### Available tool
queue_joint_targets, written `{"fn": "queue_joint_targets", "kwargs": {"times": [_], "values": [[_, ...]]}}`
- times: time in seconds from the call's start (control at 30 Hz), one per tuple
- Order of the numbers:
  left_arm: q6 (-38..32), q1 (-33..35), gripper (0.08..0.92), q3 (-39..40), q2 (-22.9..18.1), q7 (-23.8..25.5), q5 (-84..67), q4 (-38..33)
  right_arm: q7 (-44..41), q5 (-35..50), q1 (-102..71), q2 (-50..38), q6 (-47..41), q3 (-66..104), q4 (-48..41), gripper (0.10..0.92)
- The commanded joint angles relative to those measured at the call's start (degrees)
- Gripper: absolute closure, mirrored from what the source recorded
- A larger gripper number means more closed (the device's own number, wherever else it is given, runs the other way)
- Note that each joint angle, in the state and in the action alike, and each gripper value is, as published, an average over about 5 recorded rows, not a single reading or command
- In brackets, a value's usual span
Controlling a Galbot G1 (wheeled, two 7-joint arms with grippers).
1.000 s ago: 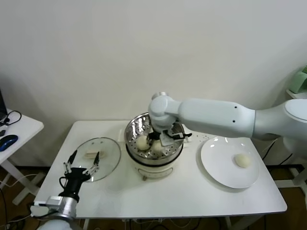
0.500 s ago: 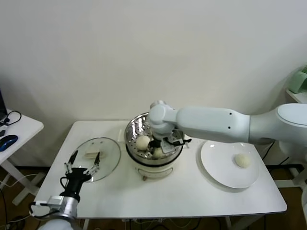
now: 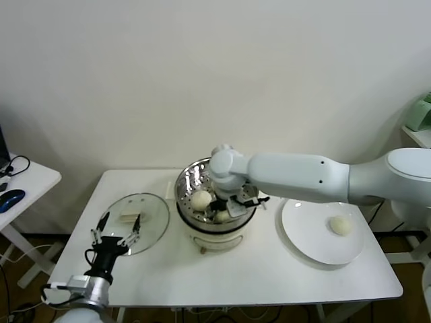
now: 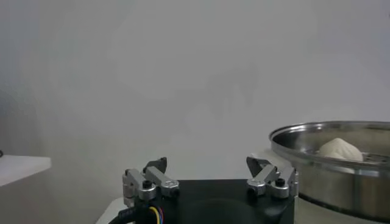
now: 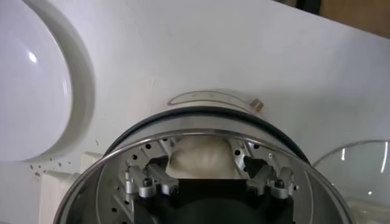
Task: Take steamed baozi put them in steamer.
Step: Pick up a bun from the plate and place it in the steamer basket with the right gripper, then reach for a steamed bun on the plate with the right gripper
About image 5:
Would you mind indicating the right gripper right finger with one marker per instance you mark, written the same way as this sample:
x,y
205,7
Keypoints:
x,y
274,185

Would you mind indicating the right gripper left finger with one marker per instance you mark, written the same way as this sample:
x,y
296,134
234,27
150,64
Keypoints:
x,y
143,185

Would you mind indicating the white steamed baozi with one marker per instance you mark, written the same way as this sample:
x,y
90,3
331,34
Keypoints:
x,y
201,158

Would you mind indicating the stainless steel steamer basket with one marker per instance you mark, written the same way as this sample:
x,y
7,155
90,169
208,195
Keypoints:
x,y
213,123

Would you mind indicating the white electric cooker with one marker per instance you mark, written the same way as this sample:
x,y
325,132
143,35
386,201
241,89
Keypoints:
x,y
61,194

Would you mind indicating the glass pot lid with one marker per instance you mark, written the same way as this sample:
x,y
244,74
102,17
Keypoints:
x,y
359,170

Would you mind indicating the white oval plate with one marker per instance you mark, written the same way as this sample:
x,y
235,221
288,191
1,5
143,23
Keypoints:
x,y
30,91

